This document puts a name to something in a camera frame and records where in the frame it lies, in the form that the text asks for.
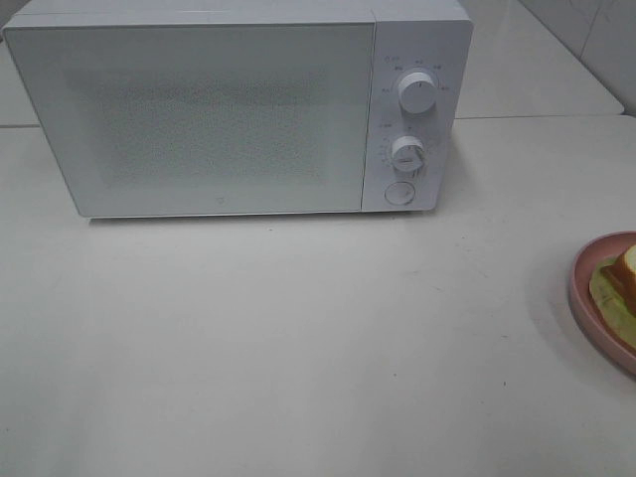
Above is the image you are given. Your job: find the white upper power knob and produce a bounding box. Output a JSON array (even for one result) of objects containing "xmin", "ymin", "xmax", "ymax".
[{"xmin": 397, "ymin": 71, "xmax": 437, "ymax": 114}]

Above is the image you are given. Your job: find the round white door button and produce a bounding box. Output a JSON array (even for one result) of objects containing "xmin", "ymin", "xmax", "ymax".
[{"xmin": 385, "ymin": 182, "xmax": 415, "ymax": 206}]

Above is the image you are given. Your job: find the toast sandwich with lettuce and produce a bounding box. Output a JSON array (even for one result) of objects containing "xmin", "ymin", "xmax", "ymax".
[{"xmin": 589, "ymin": 245, "xmax": 635, "ymax": 348}]

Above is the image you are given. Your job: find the white lower timer knob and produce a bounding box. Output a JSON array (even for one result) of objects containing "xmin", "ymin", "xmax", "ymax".
[{"xmin": 390, "ymin": 135, "xmax": 425, "ymax": 173}]

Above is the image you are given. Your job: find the white microwave oven body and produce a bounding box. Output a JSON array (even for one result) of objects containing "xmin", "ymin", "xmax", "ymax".
[{"xmin": 2, "ymin": 1, "xmax": 473, "ymax": 216}]

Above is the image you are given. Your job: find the white microwave door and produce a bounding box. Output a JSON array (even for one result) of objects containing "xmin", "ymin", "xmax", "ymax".
[{"xmin": 6, "ymin": 24, "xmax": 374, "ymax": 218}]

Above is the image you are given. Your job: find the pink round plate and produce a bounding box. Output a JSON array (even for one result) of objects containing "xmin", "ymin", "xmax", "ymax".
[{"xmin": 568, "ymin": 231, "xmax": 635, "ymax": 378}]

